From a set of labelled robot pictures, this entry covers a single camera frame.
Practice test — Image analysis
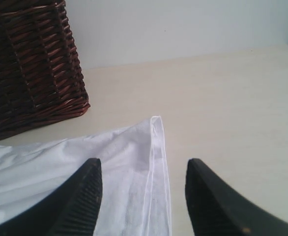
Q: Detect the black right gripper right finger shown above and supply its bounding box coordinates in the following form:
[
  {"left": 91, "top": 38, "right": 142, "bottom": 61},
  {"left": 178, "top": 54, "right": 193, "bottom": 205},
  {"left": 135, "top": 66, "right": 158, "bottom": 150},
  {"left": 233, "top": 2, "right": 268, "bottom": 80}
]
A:
[{"left": 185, "top": 158, "right": 288, "bottom": 236}]

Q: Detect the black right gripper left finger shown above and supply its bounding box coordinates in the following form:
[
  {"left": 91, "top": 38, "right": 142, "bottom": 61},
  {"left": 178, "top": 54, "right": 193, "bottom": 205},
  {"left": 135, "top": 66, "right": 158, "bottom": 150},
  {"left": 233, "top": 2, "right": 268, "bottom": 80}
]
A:
[{"left": 0, "top": 158, "right": 102, "bottom": 236}]

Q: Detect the dark brown wicker basket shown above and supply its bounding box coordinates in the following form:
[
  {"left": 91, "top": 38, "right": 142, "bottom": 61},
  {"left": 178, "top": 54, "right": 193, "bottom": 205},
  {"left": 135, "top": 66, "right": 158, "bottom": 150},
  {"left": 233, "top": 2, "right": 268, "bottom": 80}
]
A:
[{"left": 0, "top": 0, "right": 90, "bottom": 140}]

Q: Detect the white t-shirt red lettering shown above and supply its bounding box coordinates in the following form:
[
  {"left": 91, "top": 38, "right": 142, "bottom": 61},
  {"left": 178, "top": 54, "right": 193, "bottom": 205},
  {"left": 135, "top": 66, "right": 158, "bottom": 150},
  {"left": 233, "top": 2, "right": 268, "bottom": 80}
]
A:
[{"left": 0, "top": 117, "right": 172, "bottom": 236}]

